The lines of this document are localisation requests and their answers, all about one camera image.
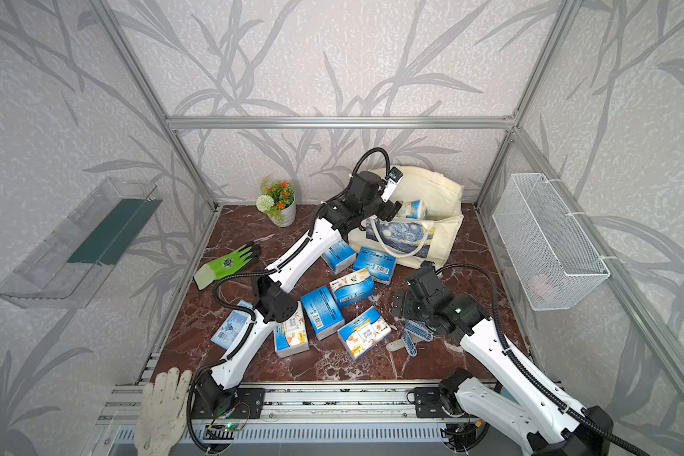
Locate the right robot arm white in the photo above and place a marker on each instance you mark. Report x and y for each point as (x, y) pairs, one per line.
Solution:
(536, 414)

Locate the green black work glove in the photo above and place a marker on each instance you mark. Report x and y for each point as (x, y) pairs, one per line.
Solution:
(227, 265)

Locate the light blue wipes pack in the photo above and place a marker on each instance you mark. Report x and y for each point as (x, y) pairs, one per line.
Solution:
(231, 329)

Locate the white ribbed flower pot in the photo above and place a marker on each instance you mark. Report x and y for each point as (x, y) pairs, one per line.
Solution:
(285, 217)

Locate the orange floral tissue pack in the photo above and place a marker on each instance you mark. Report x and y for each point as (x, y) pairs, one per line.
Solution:
(363, 333)

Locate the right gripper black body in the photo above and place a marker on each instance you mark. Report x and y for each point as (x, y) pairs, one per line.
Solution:
(408, 308)

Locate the clear plastic wall shelf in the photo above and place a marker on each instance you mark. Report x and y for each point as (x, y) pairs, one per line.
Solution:
(69, 267)

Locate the white knit glove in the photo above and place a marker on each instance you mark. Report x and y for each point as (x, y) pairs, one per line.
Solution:
(162, 420)

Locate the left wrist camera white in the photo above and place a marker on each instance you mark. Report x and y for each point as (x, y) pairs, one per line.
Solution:
(393, 180)

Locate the blue white tissue pack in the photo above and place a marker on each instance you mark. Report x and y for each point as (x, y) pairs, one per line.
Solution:
(352, 288)

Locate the artificial green flower plant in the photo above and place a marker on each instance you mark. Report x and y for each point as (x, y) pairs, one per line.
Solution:
(275, 195)

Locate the cream starry night canvas bag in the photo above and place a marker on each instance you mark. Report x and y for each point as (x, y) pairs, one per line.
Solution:
(410, 241)

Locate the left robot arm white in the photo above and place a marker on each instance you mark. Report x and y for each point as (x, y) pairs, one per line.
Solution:
(213, 389)

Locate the blue tissue pack front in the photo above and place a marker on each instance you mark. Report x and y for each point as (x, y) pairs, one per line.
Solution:
(290, 336)

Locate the beige blue striped glove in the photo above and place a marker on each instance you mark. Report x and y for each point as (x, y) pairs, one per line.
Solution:
(414, 332)

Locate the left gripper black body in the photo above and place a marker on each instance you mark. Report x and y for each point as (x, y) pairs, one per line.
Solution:
(377, 208)

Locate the blue barcode tissue pack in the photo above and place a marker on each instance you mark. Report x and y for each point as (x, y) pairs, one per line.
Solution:
(339, 257)

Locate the white wire mesh basket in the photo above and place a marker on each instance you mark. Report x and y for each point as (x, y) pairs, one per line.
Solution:
(555, 261)

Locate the blue tissue pack centre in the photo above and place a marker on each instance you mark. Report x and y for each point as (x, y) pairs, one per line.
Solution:
(323, 312)

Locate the blue floral tissue pack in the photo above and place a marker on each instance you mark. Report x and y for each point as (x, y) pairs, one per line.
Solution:
(416, 210)

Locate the blue tissue pack near bag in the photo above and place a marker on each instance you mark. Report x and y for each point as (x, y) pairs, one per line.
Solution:
(380, 265)

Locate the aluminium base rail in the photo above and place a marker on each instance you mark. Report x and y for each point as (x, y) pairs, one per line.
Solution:
(332, 412)

